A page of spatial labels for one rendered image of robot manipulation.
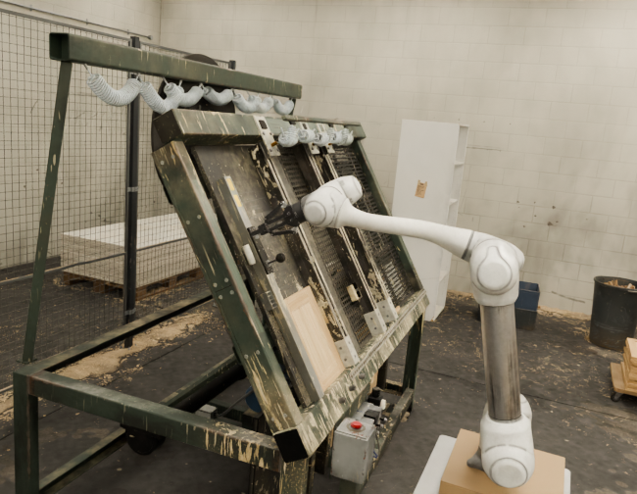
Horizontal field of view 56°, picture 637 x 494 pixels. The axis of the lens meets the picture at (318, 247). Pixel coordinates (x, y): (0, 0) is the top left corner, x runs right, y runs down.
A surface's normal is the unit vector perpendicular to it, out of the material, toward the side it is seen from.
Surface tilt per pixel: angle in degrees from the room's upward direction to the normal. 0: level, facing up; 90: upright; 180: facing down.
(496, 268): 86
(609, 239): 90
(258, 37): 90
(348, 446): 90
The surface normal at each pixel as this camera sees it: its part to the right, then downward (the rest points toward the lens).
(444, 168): -0.39, 0.15
